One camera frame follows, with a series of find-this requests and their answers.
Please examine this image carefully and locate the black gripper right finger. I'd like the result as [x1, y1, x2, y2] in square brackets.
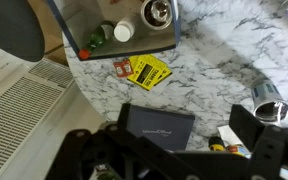
[229, 104, 285, 180]

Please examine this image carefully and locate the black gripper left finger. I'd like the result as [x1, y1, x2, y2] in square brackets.
[105, 103, 198, 180]

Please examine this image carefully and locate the white plastic bottle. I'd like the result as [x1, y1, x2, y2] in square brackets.
[113, 16, 137, 43]

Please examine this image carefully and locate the green bottle with red cap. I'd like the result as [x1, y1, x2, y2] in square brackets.
[78, 21, 115, 61]

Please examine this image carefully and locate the blue cardboard box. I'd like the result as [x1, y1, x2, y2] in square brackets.
[47, 0, 182, 62]

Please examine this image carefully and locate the white paper napkin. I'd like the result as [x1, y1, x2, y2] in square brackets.
[217, 124, 242, 148]

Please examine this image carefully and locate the silver cup with blue label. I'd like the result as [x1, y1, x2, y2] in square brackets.
[250, 78, 288, 124]

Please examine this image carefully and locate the small red sauce packet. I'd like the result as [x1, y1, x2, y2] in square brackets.
[113, 58, 134, 79]

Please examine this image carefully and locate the yellow black printed card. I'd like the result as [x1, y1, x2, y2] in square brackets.
[127, 54, 168, 92]
[129, 54, 173, 87]

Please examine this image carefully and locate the white appliance with grille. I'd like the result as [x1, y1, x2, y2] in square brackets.
[0, 46, 75, 180]

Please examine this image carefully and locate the open metal tin of nuts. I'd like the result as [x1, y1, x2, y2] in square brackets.
[140, 0, 174, 31]

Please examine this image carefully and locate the black office chair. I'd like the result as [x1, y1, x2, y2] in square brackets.
[0, 0, 46, 63]

